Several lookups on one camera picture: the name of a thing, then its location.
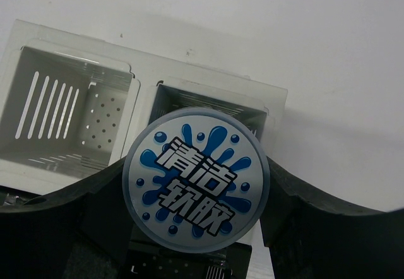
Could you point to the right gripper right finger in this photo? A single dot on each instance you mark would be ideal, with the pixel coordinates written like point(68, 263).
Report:
point(313, 234)

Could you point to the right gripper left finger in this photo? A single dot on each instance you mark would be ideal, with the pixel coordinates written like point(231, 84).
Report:
point(80, 231)

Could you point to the black two-slot organizer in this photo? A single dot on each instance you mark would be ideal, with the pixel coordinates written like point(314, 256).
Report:
point(149, 260)

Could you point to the white two-slot organizer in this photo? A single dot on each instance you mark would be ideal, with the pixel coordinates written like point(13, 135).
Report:
point(72, 105)

